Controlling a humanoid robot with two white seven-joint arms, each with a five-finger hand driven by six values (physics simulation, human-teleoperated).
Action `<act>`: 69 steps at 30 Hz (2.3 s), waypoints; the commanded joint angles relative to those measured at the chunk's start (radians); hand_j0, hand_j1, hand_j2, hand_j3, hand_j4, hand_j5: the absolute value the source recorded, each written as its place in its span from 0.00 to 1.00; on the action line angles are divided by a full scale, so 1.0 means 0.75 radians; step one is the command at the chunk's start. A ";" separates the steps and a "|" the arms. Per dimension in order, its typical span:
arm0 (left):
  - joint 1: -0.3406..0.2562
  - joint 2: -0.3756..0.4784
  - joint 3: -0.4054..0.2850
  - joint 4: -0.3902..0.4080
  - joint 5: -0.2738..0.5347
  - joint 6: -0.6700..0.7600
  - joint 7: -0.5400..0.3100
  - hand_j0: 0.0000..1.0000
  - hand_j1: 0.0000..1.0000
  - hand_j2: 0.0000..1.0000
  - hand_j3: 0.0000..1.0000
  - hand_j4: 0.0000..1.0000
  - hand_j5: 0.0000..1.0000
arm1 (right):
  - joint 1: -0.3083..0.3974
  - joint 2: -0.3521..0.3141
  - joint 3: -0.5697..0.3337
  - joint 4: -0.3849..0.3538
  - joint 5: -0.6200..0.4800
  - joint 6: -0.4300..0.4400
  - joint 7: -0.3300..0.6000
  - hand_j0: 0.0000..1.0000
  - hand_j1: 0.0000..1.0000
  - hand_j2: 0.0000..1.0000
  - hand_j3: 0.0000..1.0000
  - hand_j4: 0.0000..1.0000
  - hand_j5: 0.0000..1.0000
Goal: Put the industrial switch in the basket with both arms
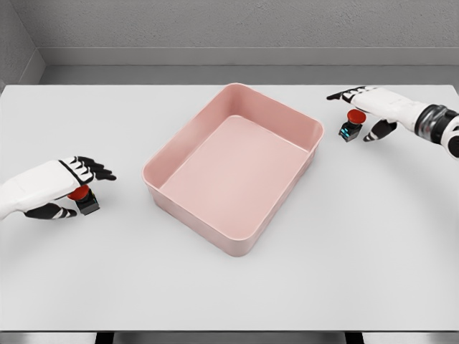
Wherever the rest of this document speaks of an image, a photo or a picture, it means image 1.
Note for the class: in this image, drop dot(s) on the red button industrial switch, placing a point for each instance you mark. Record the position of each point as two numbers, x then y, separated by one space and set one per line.
352 125
86 200

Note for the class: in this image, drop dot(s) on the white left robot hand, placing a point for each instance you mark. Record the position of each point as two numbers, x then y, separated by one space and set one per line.
54 182

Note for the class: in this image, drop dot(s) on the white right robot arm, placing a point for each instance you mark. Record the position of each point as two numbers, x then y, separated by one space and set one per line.
434 122

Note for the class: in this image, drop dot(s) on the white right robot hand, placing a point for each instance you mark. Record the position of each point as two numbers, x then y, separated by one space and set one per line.
373 100

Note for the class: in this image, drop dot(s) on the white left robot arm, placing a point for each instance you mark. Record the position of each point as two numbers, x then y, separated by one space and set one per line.
9 199

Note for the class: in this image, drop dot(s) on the pink rectangular plastic basket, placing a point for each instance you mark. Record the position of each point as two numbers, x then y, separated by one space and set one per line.
233 172

